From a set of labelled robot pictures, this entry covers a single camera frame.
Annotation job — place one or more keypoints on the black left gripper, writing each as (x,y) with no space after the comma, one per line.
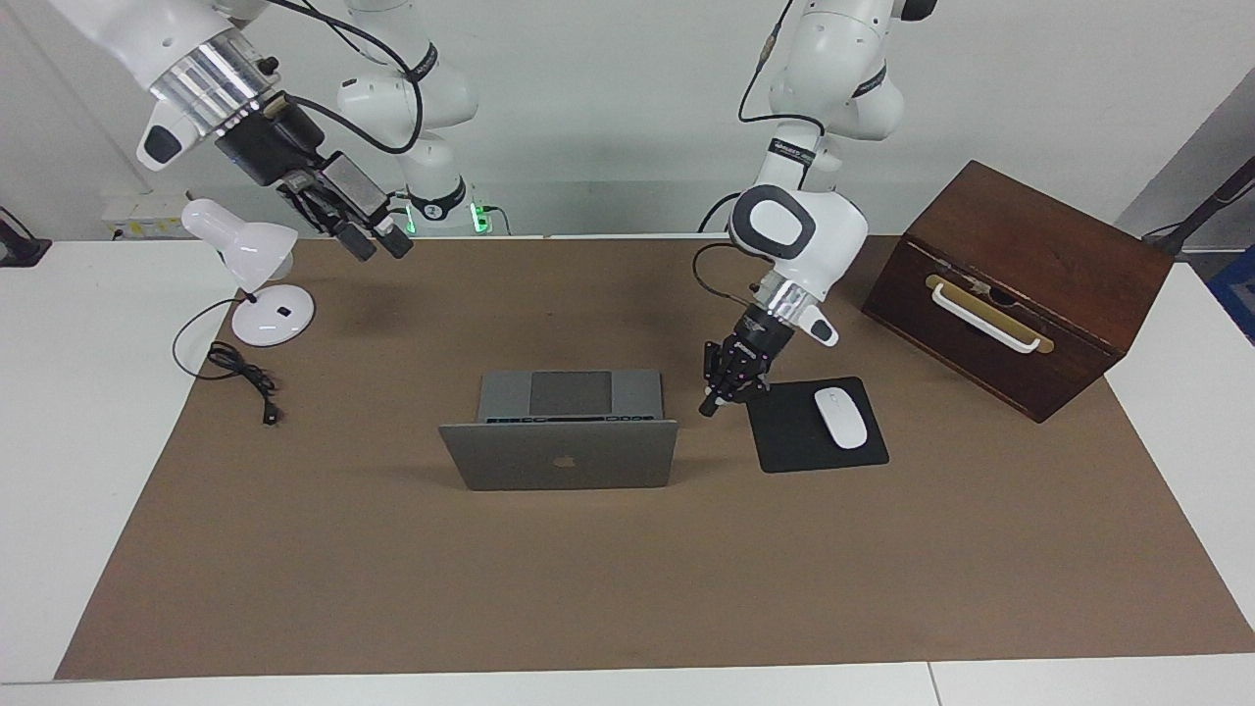
(757,343)

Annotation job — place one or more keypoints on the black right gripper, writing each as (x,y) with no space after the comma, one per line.
(270,142)

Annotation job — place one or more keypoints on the silver laptop with apple logo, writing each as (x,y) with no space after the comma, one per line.
(559,461)

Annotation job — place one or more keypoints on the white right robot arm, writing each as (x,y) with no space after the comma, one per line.
(127,29)

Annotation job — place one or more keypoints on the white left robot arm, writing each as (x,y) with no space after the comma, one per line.
(824,245)

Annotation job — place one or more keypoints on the black mouse pad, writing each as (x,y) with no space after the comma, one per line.
(784,431)

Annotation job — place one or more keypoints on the white desk lamp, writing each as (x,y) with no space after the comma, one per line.
(255,250)

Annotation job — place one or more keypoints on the white computer mouse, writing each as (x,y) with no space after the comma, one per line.
(841,420)

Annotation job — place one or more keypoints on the white power strip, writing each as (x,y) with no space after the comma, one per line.
(147,218)

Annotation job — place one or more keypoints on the brown table mat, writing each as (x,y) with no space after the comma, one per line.
(588,588)

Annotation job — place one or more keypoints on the dark brown wooden box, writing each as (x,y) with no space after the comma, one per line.
(1029,245)

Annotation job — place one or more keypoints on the black stand pole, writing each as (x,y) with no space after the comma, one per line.
(1211,201)

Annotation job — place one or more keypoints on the blue object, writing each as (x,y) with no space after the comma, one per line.
(1237,294)

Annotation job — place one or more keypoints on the black clamp mount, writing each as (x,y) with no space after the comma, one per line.
(20,245)

